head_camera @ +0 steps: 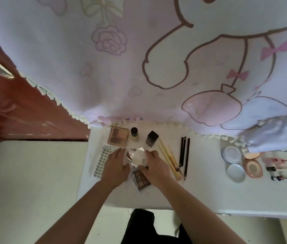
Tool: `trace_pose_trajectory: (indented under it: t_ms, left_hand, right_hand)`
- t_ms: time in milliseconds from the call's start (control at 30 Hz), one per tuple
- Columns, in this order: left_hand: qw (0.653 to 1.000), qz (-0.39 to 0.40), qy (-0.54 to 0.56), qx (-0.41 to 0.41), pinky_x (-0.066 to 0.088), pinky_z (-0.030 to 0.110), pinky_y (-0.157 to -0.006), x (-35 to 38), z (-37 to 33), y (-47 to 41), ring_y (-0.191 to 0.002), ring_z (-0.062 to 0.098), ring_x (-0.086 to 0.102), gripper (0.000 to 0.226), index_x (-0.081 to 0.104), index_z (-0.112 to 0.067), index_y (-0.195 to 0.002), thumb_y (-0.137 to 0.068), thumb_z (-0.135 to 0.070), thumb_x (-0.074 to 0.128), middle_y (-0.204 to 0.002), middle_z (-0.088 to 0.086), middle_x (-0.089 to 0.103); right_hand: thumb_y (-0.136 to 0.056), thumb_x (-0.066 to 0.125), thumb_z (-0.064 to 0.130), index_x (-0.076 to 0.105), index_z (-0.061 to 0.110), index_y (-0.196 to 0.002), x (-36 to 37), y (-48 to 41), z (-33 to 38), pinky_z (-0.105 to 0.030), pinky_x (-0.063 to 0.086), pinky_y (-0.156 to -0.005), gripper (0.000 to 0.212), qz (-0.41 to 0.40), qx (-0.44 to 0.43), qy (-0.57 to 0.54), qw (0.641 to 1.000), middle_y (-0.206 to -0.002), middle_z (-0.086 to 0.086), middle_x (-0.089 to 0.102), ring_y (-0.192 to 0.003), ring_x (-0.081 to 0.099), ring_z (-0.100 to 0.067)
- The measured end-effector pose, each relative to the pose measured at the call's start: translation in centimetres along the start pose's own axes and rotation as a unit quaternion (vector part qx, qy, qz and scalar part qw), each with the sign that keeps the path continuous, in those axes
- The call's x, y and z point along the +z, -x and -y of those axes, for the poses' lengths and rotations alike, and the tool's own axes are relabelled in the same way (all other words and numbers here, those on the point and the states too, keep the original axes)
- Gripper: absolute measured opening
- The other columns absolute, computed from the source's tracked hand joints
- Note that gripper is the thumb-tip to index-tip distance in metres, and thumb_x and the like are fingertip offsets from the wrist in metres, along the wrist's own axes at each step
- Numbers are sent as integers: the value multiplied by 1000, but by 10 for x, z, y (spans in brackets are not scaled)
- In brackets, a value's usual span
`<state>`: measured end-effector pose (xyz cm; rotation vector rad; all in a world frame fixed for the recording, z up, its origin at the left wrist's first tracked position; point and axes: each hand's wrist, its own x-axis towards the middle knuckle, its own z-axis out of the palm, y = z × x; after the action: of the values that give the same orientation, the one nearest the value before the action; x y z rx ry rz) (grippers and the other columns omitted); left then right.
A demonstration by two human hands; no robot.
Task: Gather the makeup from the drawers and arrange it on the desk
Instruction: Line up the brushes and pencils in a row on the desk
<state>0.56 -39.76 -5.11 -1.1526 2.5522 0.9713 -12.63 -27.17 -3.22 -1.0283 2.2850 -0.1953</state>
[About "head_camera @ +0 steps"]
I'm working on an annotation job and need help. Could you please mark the person's left hand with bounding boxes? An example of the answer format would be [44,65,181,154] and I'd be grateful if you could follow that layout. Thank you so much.
[99,148,132,190]

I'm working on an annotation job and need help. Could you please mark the person's right hand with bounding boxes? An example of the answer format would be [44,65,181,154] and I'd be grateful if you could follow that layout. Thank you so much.
[137,150,177,191]

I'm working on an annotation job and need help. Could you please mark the eyeshadow palette with mirror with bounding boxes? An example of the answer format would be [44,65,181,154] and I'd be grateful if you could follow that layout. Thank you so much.
[126,147,154,192]

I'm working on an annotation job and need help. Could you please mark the person's right forearm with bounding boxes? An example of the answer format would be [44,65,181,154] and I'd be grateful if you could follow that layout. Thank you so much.
[159,181,247,244]

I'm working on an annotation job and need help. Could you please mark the person's left forearm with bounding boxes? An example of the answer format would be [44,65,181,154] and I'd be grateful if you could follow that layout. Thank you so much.
[35,181,118,244]

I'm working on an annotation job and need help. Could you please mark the dark square cosmetic bottle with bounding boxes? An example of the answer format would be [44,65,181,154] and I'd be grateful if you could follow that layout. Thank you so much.
[146,131,159,148]

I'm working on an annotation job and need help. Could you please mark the brown pink eyeshadow palette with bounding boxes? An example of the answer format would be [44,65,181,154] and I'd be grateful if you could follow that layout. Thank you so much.
[107,126,130,147]

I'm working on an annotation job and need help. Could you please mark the foundation bottle with black cap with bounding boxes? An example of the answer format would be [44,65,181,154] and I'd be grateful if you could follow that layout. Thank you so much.
[130,127,140,142]

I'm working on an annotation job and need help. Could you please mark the black makeup pencil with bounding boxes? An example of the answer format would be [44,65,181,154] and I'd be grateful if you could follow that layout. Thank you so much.
[179,137,184,168]
[182,137,187,167]
[183,138,191,181]

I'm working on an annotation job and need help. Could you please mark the person's black trousers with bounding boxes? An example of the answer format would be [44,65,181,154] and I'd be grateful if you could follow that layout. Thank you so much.
[121,208,193,244]

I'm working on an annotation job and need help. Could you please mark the round white powder case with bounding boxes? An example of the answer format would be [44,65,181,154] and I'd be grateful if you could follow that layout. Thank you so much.
[221,146,243,164]

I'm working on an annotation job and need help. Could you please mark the round pale blue puff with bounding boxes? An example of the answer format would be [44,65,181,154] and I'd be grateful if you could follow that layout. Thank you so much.
[226,164,246,183]

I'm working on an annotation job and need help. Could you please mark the pink powder compact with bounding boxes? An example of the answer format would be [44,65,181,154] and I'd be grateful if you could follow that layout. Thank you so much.
[243,152,264,179]

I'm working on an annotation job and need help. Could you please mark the cartoon print pink blanket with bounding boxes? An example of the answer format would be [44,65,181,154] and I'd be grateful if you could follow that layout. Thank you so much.
[0,0,287,153]

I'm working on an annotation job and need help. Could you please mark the reddish brown wooden door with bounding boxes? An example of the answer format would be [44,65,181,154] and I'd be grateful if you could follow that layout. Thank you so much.
[0,13,90,143]

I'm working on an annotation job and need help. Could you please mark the bamboo handle makeup brush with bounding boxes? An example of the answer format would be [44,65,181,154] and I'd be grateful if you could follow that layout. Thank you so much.
[158,138,183,176]
[158,144,182,181]
[167,145,180,168]

